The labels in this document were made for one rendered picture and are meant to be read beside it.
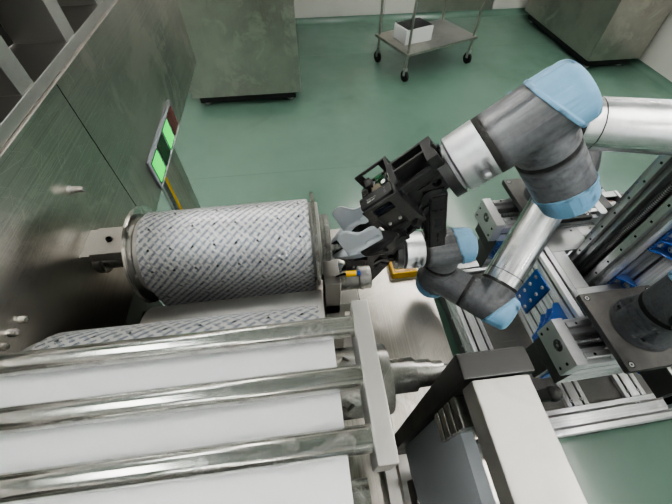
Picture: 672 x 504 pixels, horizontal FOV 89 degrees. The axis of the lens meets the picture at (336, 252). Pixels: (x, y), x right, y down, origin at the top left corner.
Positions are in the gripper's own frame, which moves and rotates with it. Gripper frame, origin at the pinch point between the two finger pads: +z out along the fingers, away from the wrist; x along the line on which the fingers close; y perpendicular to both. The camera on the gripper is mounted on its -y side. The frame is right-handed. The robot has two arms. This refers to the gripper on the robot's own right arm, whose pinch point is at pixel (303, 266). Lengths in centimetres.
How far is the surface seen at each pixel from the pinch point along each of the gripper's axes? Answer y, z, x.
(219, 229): 22.1, 10.4, 7.8
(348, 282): 9.6, -7.6, 10.8
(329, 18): -106, -53, -443
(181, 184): -35, 47, -71
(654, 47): -89, -357, -283
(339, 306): 4.0, -6.0, 12.1
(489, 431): 35, -12, 38
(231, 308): 14.2, 10.1, 15.9
